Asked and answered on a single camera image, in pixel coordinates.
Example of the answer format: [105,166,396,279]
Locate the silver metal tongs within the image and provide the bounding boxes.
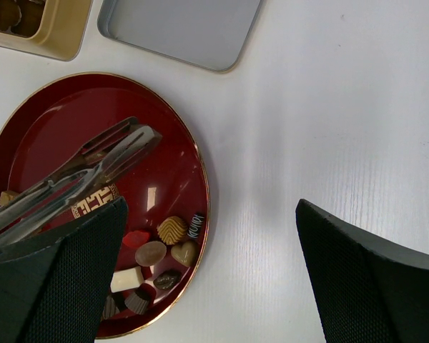
[0,116,162,248]

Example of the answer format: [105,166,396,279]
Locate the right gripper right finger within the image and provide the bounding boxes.
[295,199,429,342]

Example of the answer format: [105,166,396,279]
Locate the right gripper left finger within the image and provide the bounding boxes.
[0,197,128,342]

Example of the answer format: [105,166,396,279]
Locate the silver tin lid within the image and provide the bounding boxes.
[97,0,262,72]

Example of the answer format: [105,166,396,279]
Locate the red lips chocolate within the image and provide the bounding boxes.
[122,230,151,249]

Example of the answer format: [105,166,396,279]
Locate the heart shaped chocolate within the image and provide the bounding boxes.
[171,240,199,267]

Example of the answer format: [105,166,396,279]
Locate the white rectangular chocolate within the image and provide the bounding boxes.
[110,266,144,293]

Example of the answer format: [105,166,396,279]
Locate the tan ridged chocolate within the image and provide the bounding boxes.
[157,216,188,245]

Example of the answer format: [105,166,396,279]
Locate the red round plate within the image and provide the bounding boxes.
[0,73,210,342]

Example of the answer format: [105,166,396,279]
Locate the gold chocolate tin box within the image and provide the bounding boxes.
[0,0,92,61]

